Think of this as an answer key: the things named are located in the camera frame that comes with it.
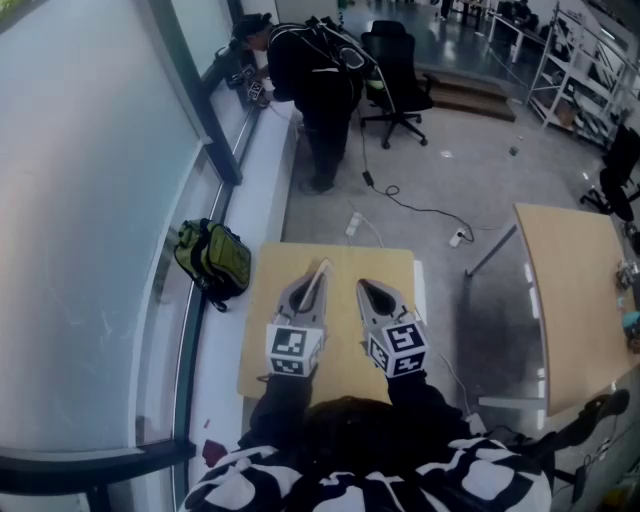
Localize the wooden table with grey frame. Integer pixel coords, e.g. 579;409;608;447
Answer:
464;202;640;419

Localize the green backpack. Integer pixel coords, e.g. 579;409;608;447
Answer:
173;218;252;314

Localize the person's right forearm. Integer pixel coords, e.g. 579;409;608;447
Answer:
384;369;471;441

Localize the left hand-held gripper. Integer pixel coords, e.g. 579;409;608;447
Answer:
263;268;332;378

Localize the person's black white patterned top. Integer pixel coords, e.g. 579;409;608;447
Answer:
179;434;556;512

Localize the person's left forearm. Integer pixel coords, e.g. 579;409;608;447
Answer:
239;372;321;446

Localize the dark window frame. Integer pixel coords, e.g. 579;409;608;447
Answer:
0;0;246;512

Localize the white shelving rack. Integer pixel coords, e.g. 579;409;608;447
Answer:
528;0;640;149

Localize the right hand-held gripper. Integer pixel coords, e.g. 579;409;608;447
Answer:
354;278;431;380

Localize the wooden step platform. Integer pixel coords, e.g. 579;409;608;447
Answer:
423;69;517;124

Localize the black equipment bag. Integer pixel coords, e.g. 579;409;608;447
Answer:
492;388;632;484

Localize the thin cardboard sheet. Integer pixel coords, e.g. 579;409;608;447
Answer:
298;256;335;311

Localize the large red scrap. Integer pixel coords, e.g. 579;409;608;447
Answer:
201;437;227;467

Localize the black floor cable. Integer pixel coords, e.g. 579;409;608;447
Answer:
360;169;475;239

